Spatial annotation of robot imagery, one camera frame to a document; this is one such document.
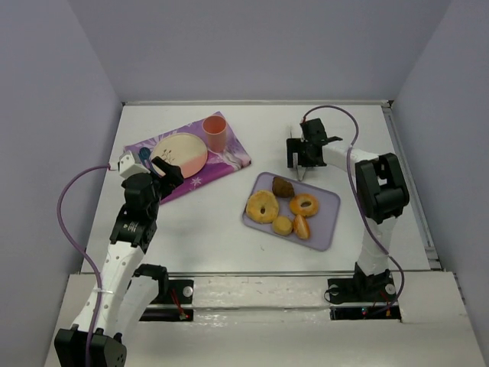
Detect metal serving tongs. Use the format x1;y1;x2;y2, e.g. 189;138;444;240
289;125;307;182

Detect pale twisted ring bread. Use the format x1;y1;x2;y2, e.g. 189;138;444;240
245;190;280;224

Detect cream and pink plate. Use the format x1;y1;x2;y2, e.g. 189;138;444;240
151;133;208;179

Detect brown chocolate pastry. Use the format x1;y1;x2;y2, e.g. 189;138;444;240
272;176;295;198

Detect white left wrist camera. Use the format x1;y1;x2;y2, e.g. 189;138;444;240
117;151;150;179

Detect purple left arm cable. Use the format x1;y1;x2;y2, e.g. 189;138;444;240
57;164;120;367

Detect purple floral placemat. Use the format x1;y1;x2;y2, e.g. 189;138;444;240
123;112;251;203

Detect pink plastic cup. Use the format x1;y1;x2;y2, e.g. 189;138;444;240
202;115;228;153

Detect small round yellow muffin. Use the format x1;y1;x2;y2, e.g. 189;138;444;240
272;216;293;236

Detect glossy orange bun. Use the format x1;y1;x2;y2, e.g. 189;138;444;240
293;214;311;240

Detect blue spoon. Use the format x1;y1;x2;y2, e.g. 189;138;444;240
138;147;152;170

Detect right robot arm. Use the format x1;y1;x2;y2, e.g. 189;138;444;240
286;119;410;305

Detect sugared orange donut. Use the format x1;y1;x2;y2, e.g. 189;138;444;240
289;193;319;218

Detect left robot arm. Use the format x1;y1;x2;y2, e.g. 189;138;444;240
54;151;184;366

